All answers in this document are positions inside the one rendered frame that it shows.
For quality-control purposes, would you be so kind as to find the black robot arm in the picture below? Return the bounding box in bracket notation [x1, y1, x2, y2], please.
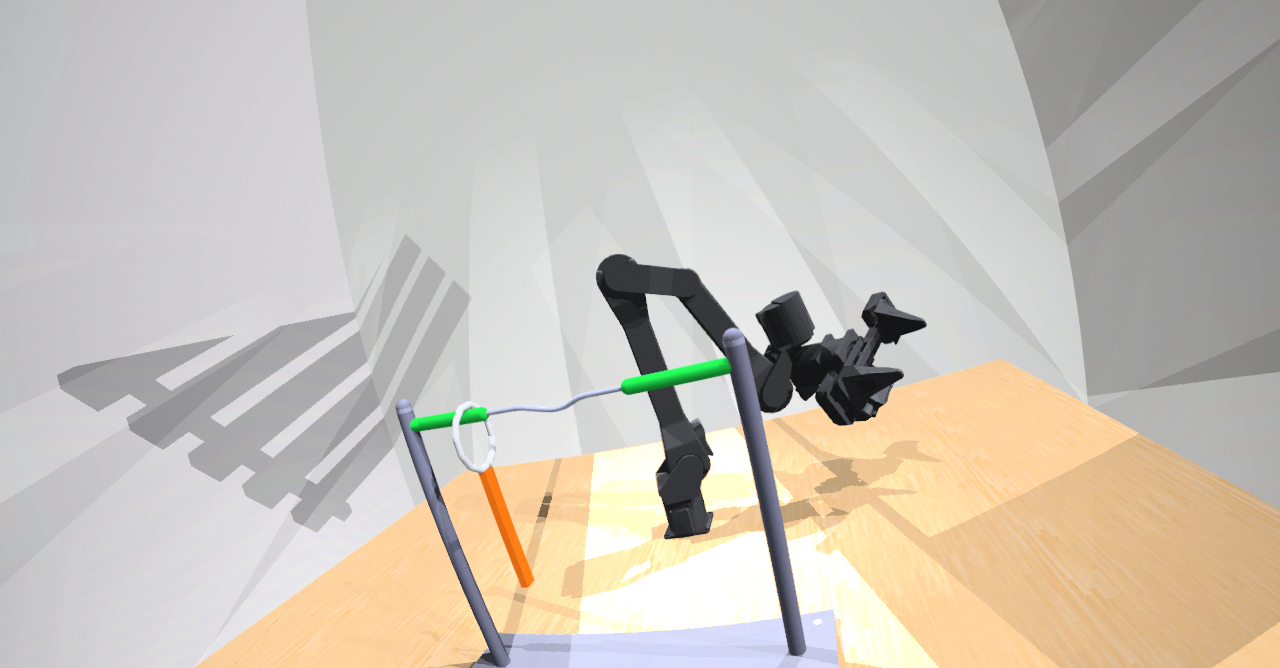
[596, 253, 893, 540]

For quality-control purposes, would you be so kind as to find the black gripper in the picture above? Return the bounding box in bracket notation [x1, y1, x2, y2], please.
[810, 290, 927, 426]

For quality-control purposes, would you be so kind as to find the orange handle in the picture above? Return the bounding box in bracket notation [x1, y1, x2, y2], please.
[452, 401, 534, 587]

